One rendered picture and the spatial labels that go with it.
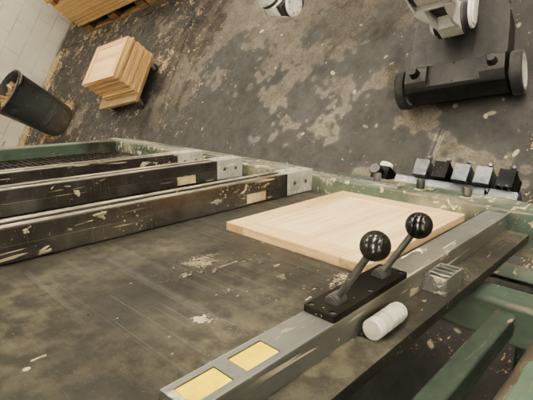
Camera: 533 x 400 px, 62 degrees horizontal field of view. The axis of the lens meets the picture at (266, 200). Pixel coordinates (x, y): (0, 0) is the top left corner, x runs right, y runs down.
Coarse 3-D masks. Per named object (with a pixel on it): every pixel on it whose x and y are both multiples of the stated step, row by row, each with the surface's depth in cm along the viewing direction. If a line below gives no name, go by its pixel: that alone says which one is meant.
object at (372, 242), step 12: (360, 240) 54; (372, 240) 52; (384, 240) 52; (372, 252) 52; (384, 252) 52; (360, 264) 55; (348, 276) 57; (348, 288) 58; (324, 300) 59; (336, 300) 58
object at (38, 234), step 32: (160, 192) 109; (192, 192) 111; (224, 192) 119; (288, 192) 138; (0, 224) 83; (32, 224) 84; (64, 224) 88; (96, 224) 93; (128, 224) 99; (160, 224) 105; (0, 256) 81; (32, 256) 85
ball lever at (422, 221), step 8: (408, 216) 63; (416, 216) 61; (424, 216) 61; (408, 224) 62; (416, 224) 61; (424, 224) 61; (432, 224) 61; (408, 232) 62; (416, 232) 61; (424, 232) 61; (408, 240) 63; (400, 248) 65; (392, 256) 66; (392, 264) 66; (376, 272) 67; (384, 272) 67
